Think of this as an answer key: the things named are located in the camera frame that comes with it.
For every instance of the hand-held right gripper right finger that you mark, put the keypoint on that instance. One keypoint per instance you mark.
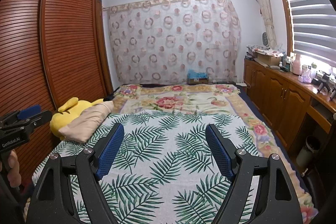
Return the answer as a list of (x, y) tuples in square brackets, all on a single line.
[(220, 153)]

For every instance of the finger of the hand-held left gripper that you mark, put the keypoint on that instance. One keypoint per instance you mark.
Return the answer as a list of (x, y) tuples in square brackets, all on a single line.
[(42, 117), (30, 111)]

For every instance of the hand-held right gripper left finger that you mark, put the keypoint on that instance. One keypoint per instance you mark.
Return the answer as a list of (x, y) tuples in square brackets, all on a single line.
[(109, 153)]

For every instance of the beige printed t-shirt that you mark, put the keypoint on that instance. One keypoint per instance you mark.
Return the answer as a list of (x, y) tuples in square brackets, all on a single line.
[(89, 121)]

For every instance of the person's left hand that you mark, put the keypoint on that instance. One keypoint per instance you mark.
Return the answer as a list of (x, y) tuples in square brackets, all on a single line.
[(14, 169)]

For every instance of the yellow plush toy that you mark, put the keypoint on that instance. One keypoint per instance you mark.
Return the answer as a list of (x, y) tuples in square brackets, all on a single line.
[(61, 119)]

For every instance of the palm leaf blanket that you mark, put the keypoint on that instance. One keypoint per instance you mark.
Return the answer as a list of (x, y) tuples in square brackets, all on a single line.
[(162, 140)]

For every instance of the floral blanket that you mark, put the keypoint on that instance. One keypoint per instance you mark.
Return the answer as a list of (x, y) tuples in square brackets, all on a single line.
[(170, 100)]

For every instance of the small brown cardboard box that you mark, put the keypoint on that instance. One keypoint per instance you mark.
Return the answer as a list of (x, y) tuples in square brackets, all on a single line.
[(197, 81)]

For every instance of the brown louvered wardrobe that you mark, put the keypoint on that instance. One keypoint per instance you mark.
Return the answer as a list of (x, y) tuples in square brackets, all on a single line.
[(65, 43)]

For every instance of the long wooden cabinet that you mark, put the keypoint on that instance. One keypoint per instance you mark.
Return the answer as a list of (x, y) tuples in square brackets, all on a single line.
[(278, 98)]

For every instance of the blue cloth bundle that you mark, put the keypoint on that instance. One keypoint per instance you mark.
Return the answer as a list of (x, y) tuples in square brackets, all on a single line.
[(197, 74)]

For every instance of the dark trash bin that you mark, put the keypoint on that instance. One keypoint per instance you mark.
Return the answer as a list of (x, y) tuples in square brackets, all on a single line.
[(309, 151)]

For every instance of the open cardboard box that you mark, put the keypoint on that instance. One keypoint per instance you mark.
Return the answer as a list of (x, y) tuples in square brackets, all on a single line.
[(269, 59)]

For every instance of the floral cloth bundle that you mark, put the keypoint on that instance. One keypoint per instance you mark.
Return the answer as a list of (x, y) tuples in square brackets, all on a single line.
[(262, 50)]

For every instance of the pale plastic bag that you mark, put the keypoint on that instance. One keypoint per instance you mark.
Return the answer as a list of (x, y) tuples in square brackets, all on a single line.
[(305, 76)]

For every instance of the circle patterned sheer curtain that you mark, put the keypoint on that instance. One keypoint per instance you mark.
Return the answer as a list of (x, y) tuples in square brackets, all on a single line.
[(173, 40)]

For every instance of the small round fan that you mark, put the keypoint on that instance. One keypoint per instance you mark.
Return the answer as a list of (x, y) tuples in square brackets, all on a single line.
[(266, 39)]

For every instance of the black mini tripod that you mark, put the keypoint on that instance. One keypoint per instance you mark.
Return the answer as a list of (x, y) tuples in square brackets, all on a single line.
[(324, 82)]

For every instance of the tied floral window curtain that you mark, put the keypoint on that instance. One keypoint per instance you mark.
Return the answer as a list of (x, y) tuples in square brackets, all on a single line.
[(265, 8)]

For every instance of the grey zebra window blind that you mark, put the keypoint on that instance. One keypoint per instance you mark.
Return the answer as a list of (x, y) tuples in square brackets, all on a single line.
[(309, 11)]

